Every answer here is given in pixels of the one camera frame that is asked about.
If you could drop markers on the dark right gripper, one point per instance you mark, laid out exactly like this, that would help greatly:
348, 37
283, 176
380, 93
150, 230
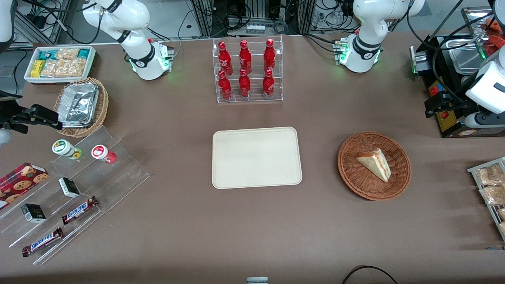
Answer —
12, 118

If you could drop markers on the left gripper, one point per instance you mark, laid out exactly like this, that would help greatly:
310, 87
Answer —
453, 99

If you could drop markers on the triangle sandwich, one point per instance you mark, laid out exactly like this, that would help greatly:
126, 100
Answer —
376, 162

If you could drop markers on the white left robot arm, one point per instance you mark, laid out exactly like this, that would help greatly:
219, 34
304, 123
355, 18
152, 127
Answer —
367, 35

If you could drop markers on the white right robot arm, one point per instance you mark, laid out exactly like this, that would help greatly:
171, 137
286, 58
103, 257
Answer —
134, 23

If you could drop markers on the light wicker basket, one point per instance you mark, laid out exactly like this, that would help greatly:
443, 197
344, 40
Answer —
103, 106

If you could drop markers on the round brown wicker basket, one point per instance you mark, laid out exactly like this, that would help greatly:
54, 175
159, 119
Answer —
355, 173

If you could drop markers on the cream plastic tray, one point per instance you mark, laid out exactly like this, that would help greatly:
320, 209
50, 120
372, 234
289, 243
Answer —
256, 157

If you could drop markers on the green lid cup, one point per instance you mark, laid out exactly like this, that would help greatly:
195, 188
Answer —
63, 147

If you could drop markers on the stacked foil containers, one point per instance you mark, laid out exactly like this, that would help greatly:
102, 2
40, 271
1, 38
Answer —
79, 104

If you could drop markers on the yellow snack packet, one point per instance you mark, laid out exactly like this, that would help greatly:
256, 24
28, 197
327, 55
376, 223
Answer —
37, 68

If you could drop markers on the black food warmer appliance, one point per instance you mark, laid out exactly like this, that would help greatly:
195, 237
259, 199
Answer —
453, 51

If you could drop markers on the clear cracker bag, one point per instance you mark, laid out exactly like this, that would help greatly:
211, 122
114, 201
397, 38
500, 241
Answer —
63, 68
67, 53

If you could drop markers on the teal snack packet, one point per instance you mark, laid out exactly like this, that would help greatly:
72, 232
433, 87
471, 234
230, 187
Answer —
47, 54
84, 53

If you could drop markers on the red lid cup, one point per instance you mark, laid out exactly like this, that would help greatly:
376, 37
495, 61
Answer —
100, 152

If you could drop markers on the red cookie box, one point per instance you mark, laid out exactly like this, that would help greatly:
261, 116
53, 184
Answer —
19, 183

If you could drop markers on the white rectangular bin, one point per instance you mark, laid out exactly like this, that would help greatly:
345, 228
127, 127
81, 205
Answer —
90, 65

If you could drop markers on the small black box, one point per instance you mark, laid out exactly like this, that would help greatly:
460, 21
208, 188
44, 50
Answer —
69, 187
33, 213

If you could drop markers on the clear snack bag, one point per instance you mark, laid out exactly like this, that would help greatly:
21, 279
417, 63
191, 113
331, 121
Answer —
489, 175
502, 213
493, 195

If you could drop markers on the clear acrylic stepped display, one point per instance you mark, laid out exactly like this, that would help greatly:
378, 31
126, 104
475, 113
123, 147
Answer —
118, 177

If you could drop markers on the snickers bar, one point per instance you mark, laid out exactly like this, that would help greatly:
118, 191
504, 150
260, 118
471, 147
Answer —
79, 210
42, 241

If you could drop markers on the red cola bottle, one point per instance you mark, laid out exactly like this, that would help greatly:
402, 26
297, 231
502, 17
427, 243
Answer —
269, 56
225, 87
268, 85
245, 58
225, 59
244, 86

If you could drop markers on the clear acrylic bottle rack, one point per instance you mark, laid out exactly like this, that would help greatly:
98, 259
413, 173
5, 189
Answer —
254, 98

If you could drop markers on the white power strip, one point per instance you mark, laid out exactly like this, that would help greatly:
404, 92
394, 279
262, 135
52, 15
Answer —
255, 28

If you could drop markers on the small grey device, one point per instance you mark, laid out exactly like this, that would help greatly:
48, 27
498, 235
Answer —
257, 280

